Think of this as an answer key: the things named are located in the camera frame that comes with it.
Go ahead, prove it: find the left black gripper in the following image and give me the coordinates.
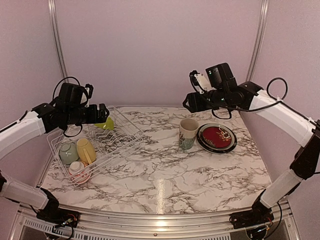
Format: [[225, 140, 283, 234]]
[[65, 102, 109, 125]]

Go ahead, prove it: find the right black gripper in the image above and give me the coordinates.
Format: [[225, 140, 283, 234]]
[[183, 87, 229, 113]]

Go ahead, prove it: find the lime green bowl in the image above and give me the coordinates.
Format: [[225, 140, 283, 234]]
[[94, 117, 115, 131]]

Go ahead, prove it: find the green patterned tall mug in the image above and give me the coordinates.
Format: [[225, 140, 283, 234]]
[[178, 118, 199, 150]]

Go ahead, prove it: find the light green flower plate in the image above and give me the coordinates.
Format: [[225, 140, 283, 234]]
[[198, 123, 236, 151]]

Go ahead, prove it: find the yellow mug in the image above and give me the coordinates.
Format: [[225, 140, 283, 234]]
[[76, 138, 97, 165]]

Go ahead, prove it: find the black rimmed beige plate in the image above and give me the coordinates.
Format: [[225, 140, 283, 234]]
[[196, 122, 238, 154]]

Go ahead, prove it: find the pale green cup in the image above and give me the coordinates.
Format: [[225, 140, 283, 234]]
[[58, 143, 79, 165]]

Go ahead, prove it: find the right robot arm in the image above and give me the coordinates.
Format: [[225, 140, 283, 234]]
[[182, 62, 320, 224]]

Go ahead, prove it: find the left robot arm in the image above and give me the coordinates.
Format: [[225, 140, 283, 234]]
[[0, 79, 110, 223]]

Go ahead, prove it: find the pink white small bowl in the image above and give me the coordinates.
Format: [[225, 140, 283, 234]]
[[68, 161, 92, 185]]

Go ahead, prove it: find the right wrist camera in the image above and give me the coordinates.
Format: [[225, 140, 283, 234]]
[[189, 70, 212, 94]]

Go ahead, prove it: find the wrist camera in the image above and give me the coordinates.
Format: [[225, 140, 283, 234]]
[[189, 70, 212, 94], [84, 83, 94, 107]]

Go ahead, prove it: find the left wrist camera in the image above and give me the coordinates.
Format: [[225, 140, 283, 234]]
[[84, 83, 94, 107]]

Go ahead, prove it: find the white wire dish rack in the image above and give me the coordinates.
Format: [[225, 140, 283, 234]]
[[47, 106, 143, 186]]

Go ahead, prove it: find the right aluminium frame post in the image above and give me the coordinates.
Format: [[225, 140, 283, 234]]
[[245, 0, 270, 82]]

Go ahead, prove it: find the aluminium frame post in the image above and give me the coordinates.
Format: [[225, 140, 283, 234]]
[[245, 0, 270, 82], [48, 0, 68, 78]]

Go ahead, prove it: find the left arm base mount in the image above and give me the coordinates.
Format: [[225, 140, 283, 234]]
[[35, 201, 80, 240]]

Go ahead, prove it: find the front aluminium rail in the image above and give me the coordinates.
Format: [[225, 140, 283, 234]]
[[9, 201, 301, 240]]

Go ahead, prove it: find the left aluminium frame post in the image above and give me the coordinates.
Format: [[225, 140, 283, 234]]
[[48, 0, 68, 78]]

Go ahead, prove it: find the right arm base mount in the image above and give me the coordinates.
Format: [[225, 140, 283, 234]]
[[229, 197, 274, 229]]

